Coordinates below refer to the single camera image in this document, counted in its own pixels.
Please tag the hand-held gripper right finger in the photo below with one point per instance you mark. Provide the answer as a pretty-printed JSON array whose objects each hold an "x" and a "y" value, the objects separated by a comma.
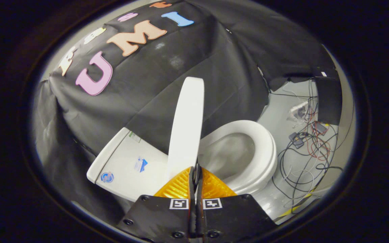
[{"x": 231, "y": 216}]

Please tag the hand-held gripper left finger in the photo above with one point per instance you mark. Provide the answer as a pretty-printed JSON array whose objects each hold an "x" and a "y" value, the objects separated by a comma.
[{"x": 160, "y": 216}]

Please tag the white toilet lid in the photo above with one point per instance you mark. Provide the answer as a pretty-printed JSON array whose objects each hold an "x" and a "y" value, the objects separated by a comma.
[{"x": 187, "y": 128}]

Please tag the white toilet bowl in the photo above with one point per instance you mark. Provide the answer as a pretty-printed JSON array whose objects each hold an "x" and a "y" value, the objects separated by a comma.
[{"x": 228, "y": 152}]

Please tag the yellow strip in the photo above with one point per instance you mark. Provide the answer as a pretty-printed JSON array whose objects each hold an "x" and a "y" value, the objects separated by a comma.
[{"x": 294, "y": 209}]

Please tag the grey power adapter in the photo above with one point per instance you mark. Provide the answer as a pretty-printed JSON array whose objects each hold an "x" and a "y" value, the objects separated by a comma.
[{"x": 296, "y": 140}]

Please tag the small dark electronic module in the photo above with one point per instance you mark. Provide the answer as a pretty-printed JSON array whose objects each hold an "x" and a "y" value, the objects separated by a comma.
[{"x": 320, "y": 128}]

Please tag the clear plastic packet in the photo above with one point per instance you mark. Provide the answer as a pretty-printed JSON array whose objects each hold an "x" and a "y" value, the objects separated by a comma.
[{"x": 299, "y": 110}]

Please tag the black backdrop cloth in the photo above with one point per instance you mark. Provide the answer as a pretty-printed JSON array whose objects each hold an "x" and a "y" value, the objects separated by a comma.
[{"x": 214, "y": 67}]

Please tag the black box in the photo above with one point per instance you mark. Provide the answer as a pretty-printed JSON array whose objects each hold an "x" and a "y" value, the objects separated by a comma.
[{"x": 329, "y": 99}]

